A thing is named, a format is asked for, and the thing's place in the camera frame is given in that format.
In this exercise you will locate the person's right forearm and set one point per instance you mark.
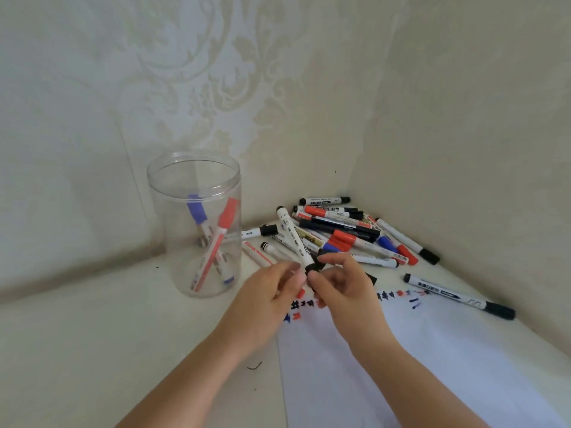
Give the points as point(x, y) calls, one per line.
point(415, 387)

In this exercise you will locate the white marker chunky black cap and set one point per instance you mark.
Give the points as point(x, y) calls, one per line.
point(294, 238)

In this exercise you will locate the plain white black-cap marker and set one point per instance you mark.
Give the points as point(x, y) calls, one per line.
point(267, 230)

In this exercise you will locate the person's right hand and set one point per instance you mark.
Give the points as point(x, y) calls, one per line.
point(352, 307)

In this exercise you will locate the person's left forearm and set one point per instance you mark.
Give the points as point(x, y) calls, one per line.
point(187, 387)

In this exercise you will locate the long white black-cap marker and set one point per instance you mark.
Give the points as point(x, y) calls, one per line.
point(446, 293)

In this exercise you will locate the blue cap gold label marker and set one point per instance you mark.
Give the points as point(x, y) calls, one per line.
point(196, 211)

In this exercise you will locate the pile of assorted markers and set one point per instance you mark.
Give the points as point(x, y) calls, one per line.
point(339, 227)

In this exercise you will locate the transparent plastic jar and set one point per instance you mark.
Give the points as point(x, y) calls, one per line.
point(174, 245)

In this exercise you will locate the red cap white barrel marker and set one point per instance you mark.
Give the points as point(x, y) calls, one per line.
point(258, 256)

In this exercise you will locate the white paper sheet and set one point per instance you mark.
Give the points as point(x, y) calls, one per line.
point(446, 352)

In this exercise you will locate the person's left hand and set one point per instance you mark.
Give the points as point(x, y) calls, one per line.
point(258, 312)

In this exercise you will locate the slim red striped marker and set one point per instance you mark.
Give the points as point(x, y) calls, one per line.
point(227, 213)

